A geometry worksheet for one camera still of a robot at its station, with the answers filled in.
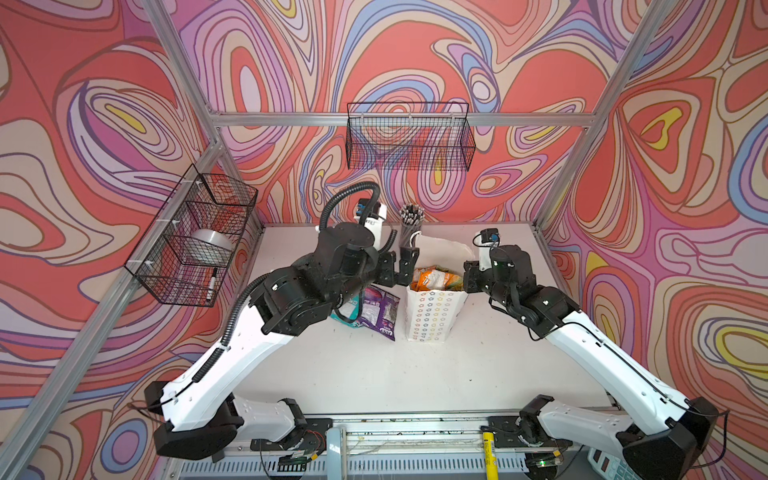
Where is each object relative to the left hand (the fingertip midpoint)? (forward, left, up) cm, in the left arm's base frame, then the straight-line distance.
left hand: (400, 248), depth 57 cm
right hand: (+7, -18, -18) cm, 26 cm away
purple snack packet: (+7, +5, -38) cm, 38 cm away
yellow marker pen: (-32, -22, -41) cm, 56 cm away
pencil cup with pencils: (+35, -6, -25) cm, 43 cm away
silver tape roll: (+9, +45, -10) cm, 47 cm away
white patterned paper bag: (0, -9, -27) cm, 29 cm away
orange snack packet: (+9, -11, -24) cm, 28 cm away
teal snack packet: (+8, +15, -39) cm, 43 cm away
